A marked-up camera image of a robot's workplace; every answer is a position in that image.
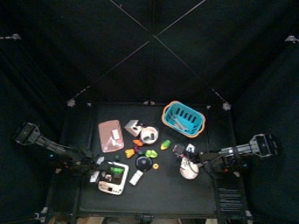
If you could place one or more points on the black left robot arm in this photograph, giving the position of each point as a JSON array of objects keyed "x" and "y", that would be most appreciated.
[{"x": 46, "y": 142}]

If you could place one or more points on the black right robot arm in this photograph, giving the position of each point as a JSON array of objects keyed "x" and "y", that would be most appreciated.
[{"x": 242, "y": 150}]

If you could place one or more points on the black pot with lid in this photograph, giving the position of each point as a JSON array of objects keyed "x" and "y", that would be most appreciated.
[{"x": 144, "y": 163}]

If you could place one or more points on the pink white plate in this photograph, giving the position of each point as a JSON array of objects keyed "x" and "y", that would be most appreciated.
[{"x": 189, "y": 172}]

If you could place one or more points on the small black box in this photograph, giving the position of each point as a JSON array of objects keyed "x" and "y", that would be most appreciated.
[{"x": 180, "y": 149}]

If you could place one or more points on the dark red toy piece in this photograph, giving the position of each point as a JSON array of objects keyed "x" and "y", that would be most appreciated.
[{"x": 109, "y": 176}]

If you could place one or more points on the green toy on tray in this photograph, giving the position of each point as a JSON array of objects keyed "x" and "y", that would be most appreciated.
[{"x": 117, "y": 170}]

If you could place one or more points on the white toy tray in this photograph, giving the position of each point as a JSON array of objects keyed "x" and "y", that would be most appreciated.
[{"x": 115, "y": 184}]

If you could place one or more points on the green yellow toy corn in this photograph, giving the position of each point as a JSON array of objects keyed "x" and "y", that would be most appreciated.
[{"x": 166, "y": 144}]

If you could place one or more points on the yellow orange toy food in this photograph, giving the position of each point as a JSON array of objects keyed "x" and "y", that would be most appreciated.
[{"x": 130, "y": 152}]

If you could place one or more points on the pink cutting board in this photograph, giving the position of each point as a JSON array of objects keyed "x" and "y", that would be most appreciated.
[{"x": 111, "y": 136}]

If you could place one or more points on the silver utensil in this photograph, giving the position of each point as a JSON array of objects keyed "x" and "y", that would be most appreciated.
[{"x": 180, "y": 122}]

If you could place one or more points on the white block toy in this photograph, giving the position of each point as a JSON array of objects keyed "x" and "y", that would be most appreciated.
[{"x": 115, "y": 134}]

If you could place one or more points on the purple toy piece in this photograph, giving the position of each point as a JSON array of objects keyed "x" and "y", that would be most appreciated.
[{"x": 137, "y": 149}]

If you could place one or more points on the green toy vegetable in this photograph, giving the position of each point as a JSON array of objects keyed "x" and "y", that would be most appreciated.
[{"x": 152, "y": 153}]

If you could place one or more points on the teal basket orange rim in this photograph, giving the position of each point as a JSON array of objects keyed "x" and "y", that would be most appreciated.
[{"x": 185, "y": 119}]

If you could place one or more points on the white rectangular block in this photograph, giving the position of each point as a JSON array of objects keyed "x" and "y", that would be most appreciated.
[{"x": 135, "y": 177}]

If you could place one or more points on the black item in bowl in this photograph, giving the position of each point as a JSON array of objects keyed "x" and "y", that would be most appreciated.
[{"x": 152, "y": 136}]

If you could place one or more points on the white bowl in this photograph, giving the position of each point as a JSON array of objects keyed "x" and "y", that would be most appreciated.
[{"x": 146, "y": 137}]

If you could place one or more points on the grey white small box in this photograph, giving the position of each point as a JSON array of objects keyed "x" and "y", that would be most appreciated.
[{"x": 133, "y": 127}]

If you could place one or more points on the grey frame corner bracket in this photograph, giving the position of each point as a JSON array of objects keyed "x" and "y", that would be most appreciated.
[
  {"x": 71, "y": 102},
  {"x": 292, "y": 38},
  {"x": 226, "y": 106},
  {"x": 14, "y": 37}
]

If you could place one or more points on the grey frame middle bracket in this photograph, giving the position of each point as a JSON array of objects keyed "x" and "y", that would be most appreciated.
[{"x": 149, "y": 102}]

